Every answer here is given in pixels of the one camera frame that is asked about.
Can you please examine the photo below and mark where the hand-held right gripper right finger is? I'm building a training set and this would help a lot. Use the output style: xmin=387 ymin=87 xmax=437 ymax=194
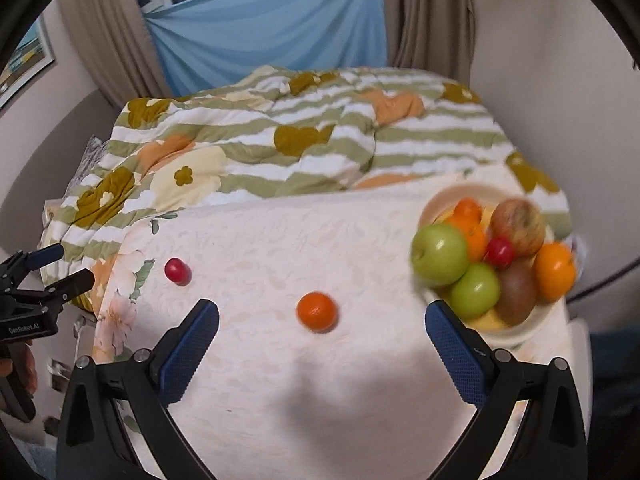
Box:
xmin=424 ymin=300 xmax=588 ymax=480

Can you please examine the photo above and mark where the dark cloth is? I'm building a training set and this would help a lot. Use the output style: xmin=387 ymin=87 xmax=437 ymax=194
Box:
xmin=587 ymin=320 xmax=640 ymax=411

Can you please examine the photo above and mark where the black cable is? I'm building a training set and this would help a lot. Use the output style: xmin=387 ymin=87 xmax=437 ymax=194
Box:
xmin=570 ymin=255 xmax=640 ymax=302

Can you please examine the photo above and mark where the red plum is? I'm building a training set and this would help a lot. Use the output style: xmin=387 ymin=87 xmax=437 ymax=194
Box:
xmin=484 ymin=237 xmax=516 ymax=268
xmin=164 ymin=258 xmax=191 ymax=286

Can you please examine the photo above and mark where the person's left hand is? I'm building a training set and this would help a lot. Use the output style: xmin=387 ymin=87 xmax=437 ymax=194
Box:
xmin=20 ymin=338 xmax=39 ymax=397

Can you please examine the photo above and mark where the red yellow apple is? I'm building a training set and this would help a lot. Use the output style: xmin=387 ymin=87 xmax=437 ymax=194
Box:
xmin=490 ymin=198 xmax=546 ymax=259

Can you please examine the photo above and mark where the striped floral duvet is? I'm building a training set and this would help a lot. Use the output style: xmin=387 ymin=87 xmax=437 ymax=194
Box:
xmin=40 ymin=64 xmax=573 ymax=311

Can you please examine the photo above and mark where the peach floral bedsheet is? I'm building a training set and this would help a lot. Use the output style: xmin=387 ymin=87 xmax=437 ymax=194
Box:
xmin=92 ymin=250 xmax=156 ymax=361

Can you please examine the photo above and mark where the cream yellow bowl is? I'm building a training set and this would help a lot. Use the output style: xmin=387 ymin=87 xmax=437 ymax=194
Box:
xmin=417 ymin=183 xmax=571 ymax=347

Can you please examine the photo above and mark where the beige curtain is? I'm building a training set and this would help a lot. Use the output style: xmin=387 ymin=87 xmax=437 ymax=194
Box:
xmin=377 ymin=0 xmax=476 ymax=86
xmin=60 ymin=0 xmax=173 ymax=111

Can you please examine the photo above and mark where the blue cloth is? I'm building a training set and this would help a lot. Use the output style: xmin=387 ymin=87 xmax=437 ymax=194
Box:
xmin=145 ymin=0 xmax=390 ymax=98

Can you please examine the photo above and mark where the large orange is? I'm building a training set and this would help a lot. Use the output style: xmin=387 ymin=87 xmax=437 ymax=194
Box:
xmin=534 ymin=242 xmax=577 ymax=301

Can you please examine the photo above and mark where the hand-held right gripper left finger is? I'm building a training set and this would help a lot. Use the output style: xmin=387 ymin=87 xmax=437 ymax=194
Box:
xmin=57 ymin=299 xmax=221 ymax=480

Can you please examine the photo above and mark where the framed wall poster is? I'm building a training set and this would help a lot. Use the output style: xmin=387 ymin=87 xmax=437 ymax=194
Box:
xmin=0 ymin=15 xmax=56 ymax=108

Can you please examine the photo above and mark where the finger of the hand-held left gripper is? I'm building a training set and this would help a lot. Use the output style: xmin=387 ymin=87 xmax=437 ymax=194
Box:
xmin=0 ymin=243 xmax=66 ymax=289
xmin=15 ymin=268 xmax=96 ymax=307

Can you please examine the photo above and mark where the patterned pillow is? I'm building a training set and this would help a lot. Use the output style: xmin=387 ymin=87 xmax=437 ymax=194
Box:
xmin=75 ymin=135 xmax=111 ymax=186

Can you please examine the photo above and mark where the brown kiwi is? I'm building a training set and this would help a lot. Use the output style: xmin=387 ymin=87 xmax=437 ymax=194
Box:
xmin=495 ymin=259 xmax=540 ymax=326

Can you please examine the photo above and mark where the small tangerine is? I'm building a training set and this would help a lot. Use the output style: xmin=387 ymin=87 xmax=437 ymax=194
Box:
xmin=452 ymin=199 xmax=483 ymax=223
xmin=296 ymin=291 xmax=338 ymax=333

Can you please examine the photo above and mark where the green apple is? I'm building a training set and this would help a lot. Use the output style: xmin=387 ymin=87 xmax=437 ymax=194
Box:
xmin=411 ymin=223 xmax=470 ymax=288
xmin=446 ymin=262 xmax=501 ymax=320

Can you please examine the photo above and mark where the grey headboard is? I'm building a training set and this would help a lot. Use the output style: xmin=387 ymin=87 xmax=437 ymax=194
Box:
xmin=0 ymin=87 xmax=121 ymax=251

